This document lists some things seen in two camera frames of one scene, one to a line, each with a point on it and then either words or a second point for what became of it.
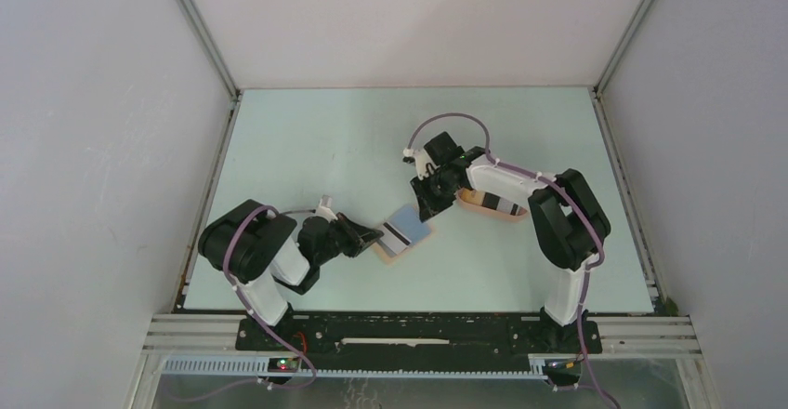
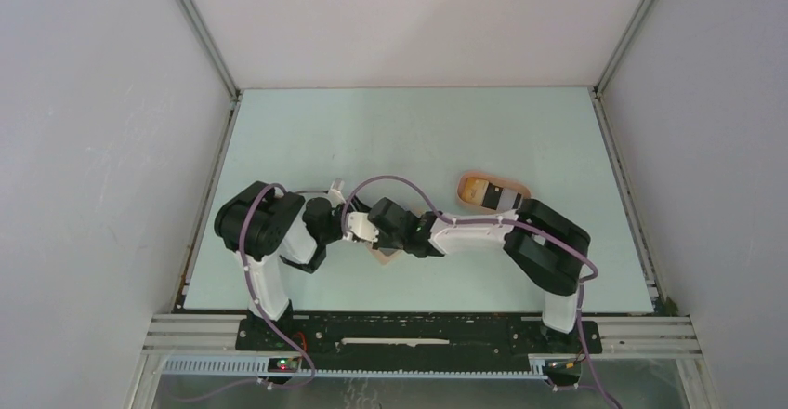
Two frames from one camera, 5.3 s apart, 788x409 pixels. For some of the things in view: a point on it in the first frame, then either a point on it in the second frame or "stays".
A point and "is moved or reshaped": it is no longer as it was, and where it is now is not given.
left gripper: [353, 233] -> [340, 208]
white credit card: [506, 205] stays
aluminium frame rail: [177, 336] stays
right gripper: [428, 205] -> [382, 240]
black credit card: [393, 239] is moved or reshaped
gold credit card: [474, 196] stays
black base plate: [418, 334] stays
